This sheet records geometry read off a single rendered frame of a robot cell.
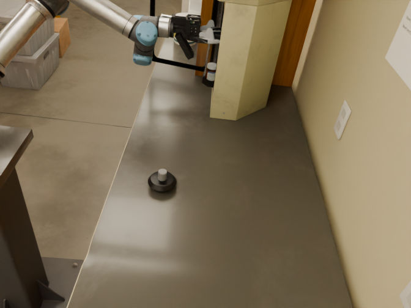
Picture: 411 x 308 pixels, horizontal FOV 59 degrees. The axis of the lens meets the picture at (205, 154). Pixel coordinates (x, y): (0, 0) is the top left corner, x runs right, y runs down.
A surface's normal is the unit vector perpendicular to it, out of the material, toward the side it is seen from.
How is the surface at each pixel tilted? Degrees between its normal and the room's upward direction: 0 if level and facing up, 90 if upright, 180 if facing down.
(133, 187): 0
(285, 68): 90
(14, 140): 0
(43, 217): 0
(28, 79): 96
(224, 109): 90
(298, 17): 90
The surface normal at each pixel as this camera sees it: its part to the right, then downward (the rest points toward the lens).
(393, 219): -0.99, -0.11
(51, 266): 0.11, -0.77
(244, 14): -0.05, 0.62
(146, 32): 0.24, -0.08
